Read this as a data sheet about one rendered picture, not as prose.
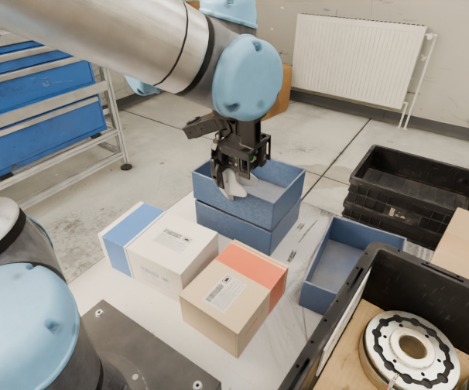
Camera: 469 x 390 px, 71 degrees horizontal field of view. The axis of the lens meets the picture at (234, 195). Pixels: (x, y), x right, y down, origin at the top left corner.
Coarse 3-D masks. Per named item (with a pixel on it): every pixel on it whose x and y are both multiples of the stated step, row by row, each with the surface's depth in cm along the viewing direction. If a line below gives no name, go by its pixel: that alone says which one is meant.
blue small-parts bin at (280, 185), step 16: (208, 160) 74; (272, 160) 75; (192, 176) 71; (208, 176) 76; (256, 176) 81; (272, 176) 78; (288, 176) 75; (304, 176) 73; (208, 192) 71; (256, 192) 76; (272, 192) 76; (288, 192) 67; (224, 208) 70; (240, 208) 68; (256, 208) 65; (272, 208) 63; (288, 208) 70; (256, 224) 67; (272, 224) 65
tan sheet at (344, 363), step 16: (368, 304) 47; (352, 320) 45; (368, 320) 45; (352, 336) 43; (336, 352) 41; (352, 352) 41; (336, 368) 40; (352, 368) 40; (464, 368) 40; (320, 384) 38; (336, 384) 38; (352, 384) 38; (368, 384) 38
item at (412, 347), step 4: (400, 340) 40; (404, 340) 40; (408, 340) 40; (412, 340) 40; (400, 344) 41; (404, 344) 41; (408, 344) 40; (412, 344) 40; (416, 344) 39; (404, 348) 41; (408, 348) 41; (412, 348) 40; (416, 348) 40; (420, 348) 39; (408, 352) 41; (412, 352) 40; (416, 352) 40; (420, 352) 39; (412, 356) 41; (416, 356) 40; (420, 356) 39
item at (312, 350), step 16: (368, 256) 41; (400, 256) 41; (352, 272) 39; (432, 272) 39; (448, 272) 39; (352, 288) 39; (464, 288) 37; (336, 304) 35; (320, 320) 34; (336, 320) 34; (320, 336) 32; (304, 352) 31; (320, 352) 31; (304, 368) 31; (288, 384) 29
